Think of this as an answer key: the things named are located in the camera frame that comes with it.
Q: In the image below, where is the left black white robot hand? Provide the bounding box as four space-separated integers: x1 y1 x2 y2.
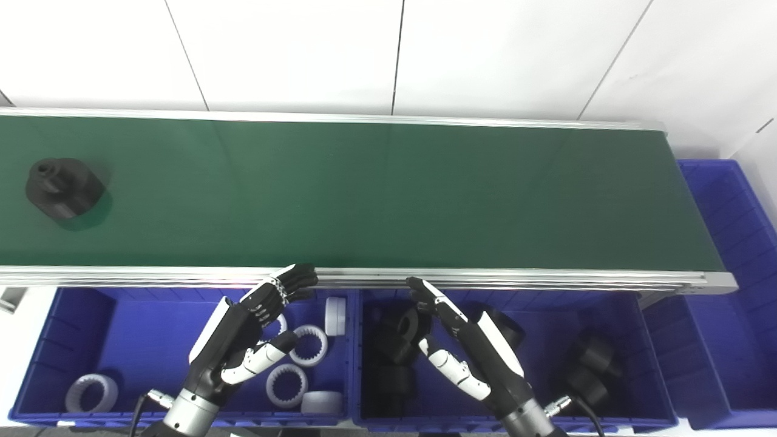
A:
182 264 319 403

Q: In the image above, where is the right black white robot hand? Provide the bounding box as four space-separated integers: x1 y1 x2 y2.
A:
405 277 533 420

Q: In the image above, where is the black stepped cylinder part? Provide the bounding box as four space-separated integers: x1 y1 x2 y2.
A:
373 306 433 366
573 330 624 378
25 157 106 220
551 363 612 408
478 305 527 351
363 363 418 415

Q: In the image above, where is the blue bin with black parts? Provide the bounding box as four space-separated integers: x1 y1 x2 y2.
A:
351 288 680 433

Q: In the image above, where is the blue bin with white gears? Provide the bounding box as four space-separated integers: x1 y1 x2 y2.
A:
8 286 356 429

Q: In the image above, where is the green conveyor belt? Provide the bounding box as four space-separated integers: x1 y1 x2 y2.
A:
0 107 739 297
0 115 727 273

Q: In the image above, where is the empty blue bin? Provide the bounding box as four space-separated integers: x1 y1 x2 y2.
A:
642 159 777 430

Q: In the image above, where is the white ring gear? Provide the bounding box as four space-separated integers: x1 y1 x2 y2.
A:
289 325 330 368
65 373 120 414
324 296 347 337
265 364 309 409
261 312 289 342
301 390 344 416

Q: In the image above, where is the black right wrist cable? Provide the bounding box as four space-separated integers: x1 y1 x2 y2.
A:
544 395 605 437

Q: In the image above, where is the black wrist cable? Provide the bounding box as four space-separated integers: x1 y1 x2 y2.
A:
128 390 177 437
544 395 605 437

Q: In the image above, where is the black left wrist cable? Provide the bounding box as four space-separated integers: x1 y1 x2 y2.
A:
128 390 177 437

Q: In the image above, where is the grey metal bracket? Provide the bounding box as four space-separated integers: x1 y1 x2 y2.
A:
0 288 27 314

